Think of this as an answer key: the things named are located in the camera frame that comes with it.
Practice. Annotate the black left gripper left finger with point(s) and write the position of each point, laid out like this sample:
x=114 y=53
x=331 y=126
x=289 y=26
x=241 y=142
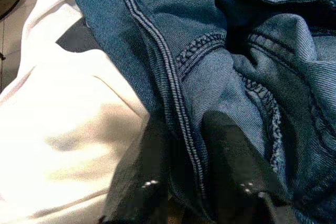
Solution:
x=147 y=182

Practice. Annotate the blue denim garment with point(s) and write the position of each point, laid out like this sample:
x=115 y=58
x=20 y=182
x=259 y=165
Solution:
x=210 y=37

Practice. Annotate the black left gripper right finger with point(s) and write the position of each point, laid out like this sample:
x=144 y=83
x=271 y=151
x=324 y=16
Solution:
x=236 y=182

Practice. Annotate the white cotton garment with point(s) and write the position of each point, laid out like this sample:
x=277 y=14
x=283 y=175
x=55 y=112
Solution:
x=52 y=129

